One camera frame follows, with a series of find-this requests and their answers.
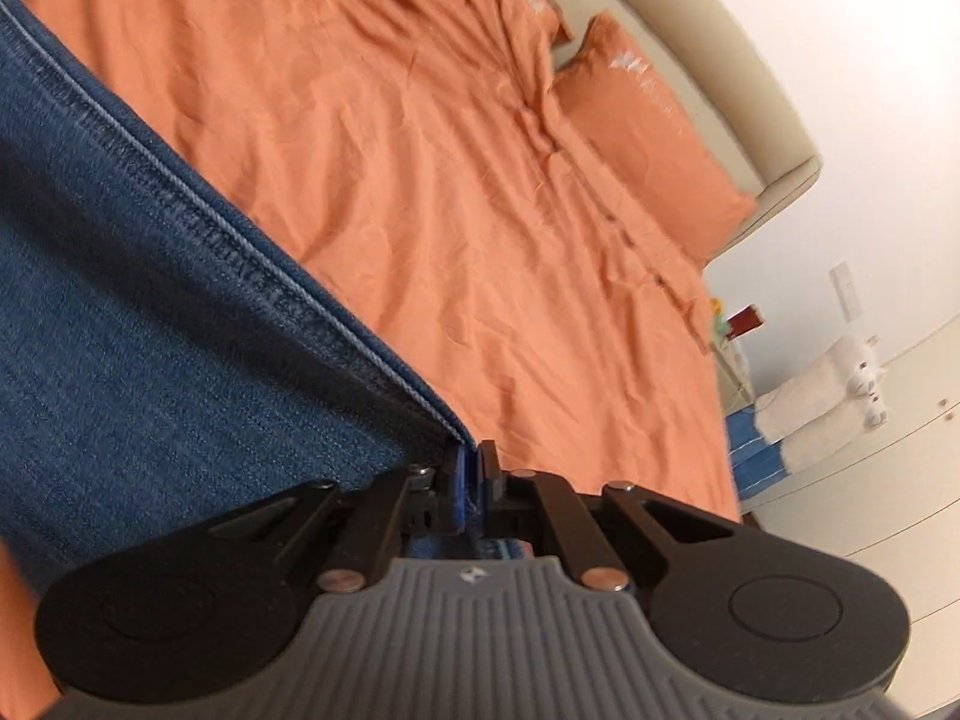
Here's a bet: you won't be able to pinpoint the beige nightstand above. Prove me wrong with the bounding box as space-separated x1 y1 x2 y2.
709 315 757 410

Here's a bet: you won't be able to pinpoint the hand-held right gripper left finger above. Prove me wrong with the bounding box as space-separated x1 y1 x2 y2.
208 444 470 593

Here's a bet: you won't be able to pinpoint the blue striped cloth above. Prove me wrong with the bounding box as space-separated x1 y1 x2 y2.
723 403 793 500

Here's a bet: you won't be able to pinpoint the white wall switch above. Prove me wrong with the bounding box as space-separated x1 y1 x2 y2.
829 262 871 320

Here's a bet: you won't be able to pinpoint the white wardrobe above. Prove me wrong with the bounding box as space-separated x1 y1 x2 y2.
739 315 960 717

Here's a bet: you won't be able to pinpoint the beige padded headboard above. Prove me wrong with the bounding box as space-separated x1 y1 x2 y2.
559 0 824 263

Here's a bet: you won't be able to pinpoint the orange bed cover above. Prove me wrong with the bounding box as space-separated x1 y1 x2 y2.
0 0 745 720

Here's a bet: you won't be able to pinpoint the blue denim pants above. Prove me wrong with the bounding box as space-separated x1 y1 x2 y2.
0 0 542 605

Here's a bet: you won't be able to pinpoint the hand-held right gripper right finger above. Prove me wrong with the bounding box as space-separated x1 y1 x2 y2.
477 441 737 595

